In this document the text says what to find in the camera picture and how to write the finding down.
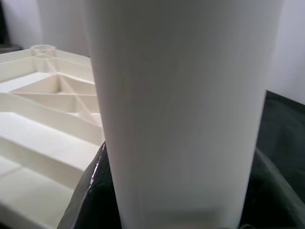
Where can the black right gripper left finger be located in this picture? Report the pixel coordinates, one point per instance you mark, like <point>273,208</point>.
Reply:
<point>95,198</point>

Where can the white plastic children table top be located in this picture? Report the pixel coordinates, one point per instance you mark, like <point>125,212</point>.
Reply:
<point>43,133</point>

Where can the black tablecloth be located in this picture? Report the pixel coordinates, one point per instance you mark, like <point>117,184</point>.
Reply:
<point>283,119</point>

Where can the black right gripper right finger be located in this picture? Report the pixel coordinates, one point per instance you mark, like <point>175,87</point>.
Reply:
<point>271,195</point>

